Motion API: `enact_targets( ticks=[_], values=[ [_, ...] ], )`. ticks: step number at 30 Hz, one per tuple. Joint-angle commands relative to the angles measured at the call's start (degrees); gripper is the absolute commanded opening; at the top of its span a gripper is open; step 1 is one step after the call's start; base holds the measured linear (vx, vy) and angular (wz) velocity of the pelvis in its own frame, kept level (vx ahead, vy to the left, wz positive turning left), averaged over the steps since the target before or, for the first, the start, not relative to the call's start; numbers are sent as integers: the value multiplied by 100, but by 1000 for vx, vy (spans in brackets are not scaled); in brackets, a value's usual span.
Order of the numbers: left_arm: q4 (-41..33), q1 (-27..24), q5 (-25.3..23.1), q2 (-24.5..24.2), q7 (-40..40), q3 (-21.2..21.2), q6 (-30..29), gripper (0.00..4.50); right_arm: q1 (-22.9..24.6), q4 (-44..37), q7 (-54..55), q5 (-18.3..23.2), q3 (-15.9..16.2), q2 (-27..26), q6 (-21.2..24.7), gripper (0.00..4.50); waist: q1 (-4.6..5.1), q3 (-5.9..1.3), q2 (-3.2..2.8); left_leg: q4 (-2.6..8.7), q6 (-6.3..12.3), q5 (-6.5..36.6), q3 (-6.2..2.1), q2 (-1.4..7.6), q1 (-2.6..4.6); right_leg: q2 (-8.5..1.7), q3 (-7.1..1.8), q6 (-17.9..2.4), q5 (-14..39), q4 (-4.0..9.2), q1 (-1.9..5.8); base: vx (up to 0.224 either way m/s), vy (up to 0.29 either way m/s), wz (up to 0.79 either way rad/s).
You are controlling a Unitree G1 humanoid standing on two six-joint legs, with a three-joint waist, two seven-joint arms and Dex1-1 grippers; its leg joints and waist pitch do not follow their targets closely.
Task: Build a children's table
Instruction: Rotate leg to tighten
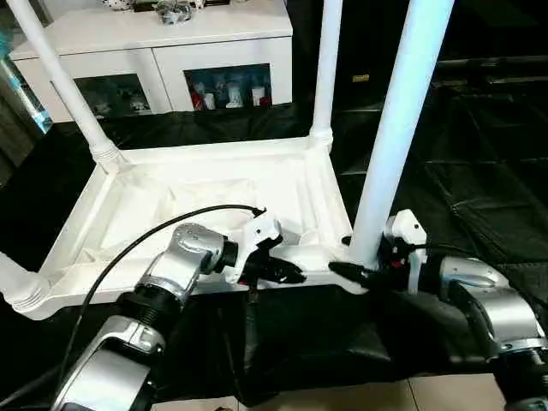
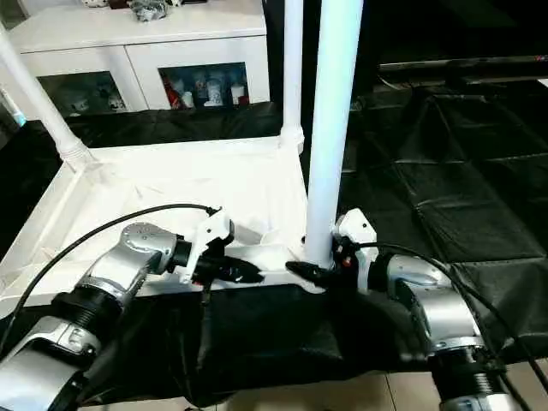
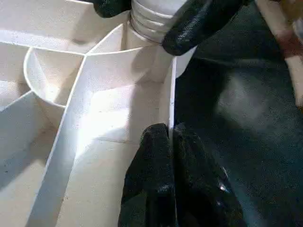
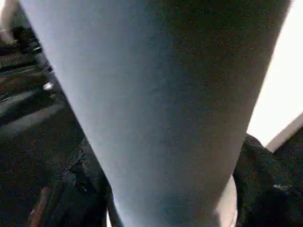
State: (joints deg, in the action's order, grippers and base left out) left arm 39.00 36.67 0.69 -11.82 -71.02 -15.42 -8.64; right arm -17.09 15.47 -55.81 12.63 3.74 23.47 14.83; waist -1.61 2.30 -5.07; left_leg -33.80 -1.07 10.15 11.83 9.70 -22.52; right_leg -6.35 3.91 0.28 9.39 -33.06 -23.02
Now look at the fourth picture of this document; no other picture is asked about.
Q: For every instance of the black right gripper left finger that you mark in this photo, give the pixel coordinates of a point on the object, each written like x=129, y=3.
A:
x=71, y=189

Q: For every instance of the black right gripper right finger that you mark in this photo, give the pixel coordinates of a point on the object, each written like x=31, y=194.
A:
x=270, y=184

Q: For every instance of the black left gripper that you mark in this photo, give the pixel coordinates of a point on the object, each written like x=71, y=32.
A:
x=33, y=47

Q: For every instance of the white upturned plastic table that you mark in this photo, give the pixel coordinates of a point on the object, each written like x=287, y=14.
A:
x=284, y=85

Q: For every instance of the white plastic table leg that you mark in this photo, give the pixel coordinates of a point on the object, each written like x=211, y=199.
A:
x=161, y=104

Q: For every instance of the black work mat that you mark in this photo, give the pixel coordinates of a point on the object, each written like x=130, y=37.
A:
x=33, y=142

